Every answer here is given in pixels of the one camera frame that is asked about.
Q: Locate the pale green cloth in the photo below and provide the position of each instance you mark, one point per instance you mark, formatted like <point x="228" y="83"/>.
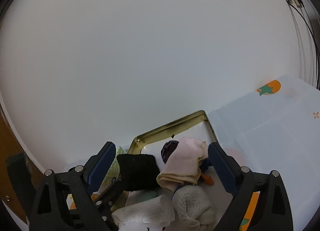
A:
<point x="147" y="195"/>

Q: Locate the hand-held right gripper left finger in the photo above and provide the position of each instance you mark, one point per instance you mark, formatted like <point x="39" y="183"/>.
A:
<point x="102" y="164"/>

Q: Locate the white blue tissue box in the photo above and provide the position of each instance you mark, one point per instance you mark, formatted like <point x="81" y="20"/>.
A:
<point x="113" y="168"/>

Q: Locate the white paper towel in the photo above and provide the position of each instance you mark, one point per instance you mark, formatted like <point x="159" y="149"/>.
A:
<point x="147" y="208"/>

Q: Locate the grey white sock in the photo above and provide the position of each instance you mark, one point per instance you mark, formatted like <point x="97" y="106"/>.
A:
<point x="192" y="206"/>

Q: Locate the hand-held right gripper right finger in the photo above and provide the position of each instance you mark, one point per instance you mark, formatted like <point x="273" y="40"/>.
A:
<point x="222" y="168"/>

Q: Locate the brown wooden door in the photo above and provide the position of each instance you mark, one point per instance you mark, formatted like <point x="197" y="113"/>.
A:
<point x="8" y="141"/>

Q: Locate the pink towel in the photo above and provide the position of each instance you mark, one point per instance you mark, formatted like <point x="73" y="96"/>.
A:
<point x="183" y="166"/>

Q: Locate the black fuzzy cloth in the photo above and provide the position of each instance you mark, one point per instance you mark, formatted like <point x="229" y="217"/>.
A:
<point x="138" y="171"/>

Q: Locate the gold rectangular tin box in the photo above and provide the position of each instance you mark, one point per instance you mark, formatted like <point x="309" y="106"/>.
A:
<point x="175" y="125"/>

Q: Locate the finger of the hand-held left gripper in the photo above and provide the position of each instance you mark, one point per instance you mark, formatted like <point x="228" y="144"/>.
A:
<point x="111" y="196"/>

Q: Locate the blue knitted toy orange feet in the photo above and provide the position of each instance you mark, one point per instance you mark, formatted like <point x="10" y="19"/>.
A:
<point x="207" y="179"/>

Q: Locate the purple scrunchie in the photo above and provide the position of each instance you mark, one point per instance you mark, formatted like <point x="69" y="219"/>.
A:
<point x="168" y="149"/>

